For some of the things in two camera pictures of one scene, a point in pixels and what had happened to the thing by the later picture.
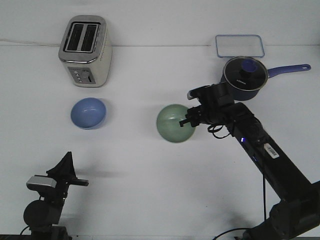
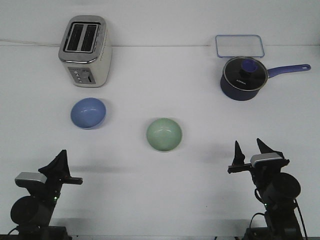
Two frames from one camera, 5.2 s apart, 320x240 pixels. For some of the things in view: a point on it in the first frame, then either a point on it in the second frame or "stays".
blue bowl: [88, 113] stays
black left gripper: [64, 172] → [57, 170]
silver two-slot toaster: [85, 51] stays
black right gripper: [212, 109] → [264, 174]
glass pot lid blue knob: [246, 73] stays
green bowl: [168, 125] → [164, 134]
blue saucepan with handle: [247, 76] stays
